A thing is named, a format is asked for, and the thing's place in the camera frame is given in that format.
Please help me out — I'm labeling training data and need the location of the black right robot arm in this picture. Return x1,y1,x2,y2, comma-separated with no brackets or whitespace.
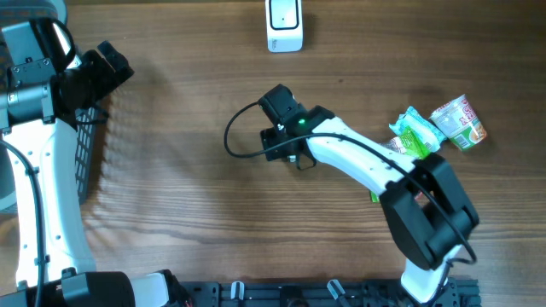
258,84,479,304

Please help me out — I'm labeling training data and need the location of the red and white sachet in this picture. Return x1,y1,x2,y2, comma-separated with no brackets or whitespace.
381,136,407,154

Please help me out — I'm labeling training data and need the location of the cup noodles cup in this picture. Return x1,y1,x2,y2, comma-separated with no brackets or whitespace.
429,95,487,151

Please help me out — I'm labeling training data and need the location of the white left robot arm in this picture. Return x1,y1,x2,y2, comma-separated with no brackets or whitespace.
1,17,194,306

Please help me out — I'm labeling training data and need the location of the white barcode scanner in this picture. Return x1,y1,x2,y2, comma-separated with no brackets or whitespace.
264,0,304,53

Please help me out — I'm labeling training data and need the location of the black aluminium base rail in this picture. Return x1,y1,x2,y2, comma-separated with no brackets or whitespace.
170,279,482,307

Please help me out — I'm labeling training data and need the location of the bright green snack bag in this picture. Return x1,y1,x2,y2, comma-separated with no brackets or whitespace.
369,125,433,204

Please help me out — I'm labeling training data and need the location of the grey plastic lattice basket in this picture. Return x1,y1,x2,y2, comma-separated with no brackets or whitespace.
1,0,96,215

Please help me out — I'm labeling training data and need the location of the light green snack packet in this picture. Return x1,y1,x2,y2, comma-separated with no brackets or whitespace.
389,107,447,152

